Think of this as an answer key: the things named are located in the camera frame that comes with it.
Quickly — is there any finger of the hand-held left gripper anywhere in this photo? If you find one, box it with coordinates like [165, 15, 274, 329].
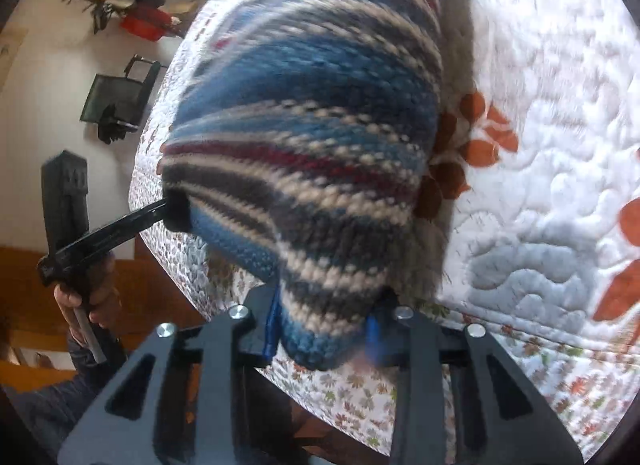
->
[56, 189, 192, 268]

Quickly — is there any person's left forearm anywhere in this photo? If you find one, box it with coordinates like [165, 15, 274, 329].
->
[65, 327, 132, 396]

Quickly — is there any black chair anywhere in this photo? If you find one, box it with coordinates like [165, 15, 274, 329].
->
[80, 54, 163, 146]

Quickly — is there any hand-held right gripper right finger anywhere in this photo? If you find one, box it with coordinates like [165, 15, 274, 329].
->
[365, 290, 583, 465]

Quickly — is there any floral quilted bedspread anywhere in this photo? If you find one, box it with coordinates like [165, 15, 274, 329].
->
[127, 0, 640, 465]

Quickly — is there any red hanging garment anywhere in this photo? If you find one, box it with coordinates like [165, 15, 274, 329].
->
[119, 4, 173, 41]

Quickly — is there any striped knit sweater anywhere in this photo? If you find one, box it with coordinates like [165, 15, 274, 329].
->
[157, 0, 451, 371]

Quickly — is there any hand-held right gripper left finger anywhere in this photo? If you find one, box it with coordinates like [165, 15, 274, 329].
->
[57, 285, 281, 465]

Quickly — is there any person's left hand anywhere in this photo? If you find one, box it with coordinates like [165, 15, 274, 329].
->
[54, 252, 118, 331]

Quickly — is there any person's leg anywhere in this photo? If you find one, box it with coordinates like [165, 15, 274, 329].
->
[5, 375, 101, 461]

